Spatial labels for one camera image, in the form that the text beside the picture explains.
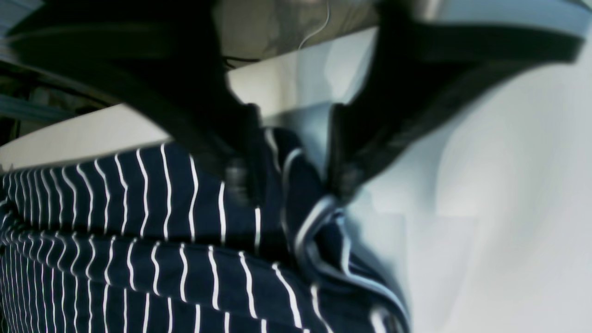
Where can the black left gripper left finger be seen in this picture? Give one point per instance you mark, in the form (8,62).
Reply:
(163,59)

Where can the navy white striped T-shirt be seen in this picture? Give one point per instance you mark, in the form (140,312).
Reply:
(143,241)

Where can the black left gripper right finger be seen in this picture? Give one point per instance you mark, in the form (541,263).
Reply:
(431,59)

